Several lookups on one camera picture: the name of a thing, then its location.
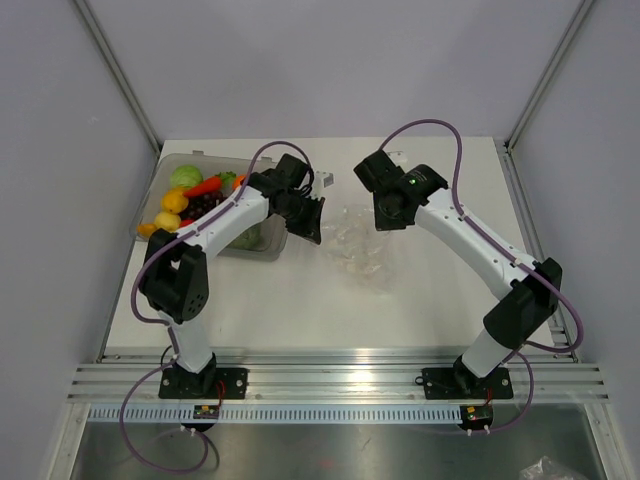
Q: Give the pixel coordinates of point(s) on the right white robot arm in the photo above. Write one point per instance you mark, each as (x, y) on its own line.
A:
(423, 198)

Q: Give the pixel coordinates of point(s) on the yellow lemon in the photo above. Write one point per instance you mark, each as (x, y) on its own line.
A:
(174, 201)
(167, 221)

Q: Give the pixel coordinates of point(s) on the green cabbage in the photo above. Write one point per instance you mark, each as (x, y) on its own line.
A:
(186, 176)

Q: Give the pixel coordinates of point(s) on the clear plastic food tray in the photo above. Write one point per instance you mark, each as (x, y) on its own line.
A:
(217, 236)

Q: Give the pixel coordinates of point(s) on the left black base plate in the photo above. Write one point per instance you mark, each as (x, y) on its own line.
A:
(226, 383)

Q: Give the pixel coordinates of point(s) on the clear zip top bag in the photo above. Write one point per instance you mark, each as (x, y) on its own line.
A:
(352, 243)

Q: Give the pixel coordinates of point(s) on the aluminium rail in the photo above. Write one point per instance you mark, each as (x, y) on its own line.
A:
(342, 376)

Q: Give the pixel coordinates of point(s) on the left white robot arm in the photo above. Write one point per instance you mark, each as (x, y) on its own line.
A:
(174, 277)

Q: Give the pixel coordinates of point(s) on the white slotted cable duct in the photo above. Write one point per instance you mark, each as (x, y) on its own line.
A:
(237, 413)

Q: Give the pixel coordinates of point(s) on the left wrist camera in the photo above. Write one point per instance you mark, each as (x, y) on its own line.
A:
(323, 180)

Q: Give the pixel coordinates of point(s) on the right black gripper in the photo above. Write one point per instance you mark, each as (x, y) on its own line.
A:
(384, 224)

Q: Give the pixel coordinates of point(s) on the purple grape bunch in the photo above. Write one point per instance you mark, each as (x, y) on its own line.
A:
(201, 205)

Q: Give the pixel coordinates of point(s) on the small orange fruit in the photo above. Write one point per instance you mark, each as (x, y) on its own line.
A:
(146, 230)

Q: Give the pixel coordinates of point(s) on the crumpled plastic wrap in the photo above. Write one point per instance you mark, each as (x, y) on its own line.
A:
(548, 469)

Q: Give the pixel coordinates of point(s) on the orange carrot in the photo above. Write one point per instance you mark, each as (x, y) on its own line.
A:
(216, 183)

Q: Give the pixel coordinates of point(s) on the green netted melon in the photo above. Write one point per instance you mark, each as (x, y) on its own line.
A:
(250, 240)

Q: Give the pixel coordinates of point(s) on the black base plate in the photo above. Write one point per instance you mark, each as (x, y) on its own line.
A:
(226, 383)
(446, 383)

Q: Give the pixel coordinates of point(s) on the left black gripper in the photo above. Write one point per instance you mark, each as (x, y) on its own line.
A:
(310, 228)

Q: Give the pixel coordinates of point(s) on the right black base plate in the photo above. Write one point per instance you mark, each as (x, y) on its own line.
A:
(446, 383)

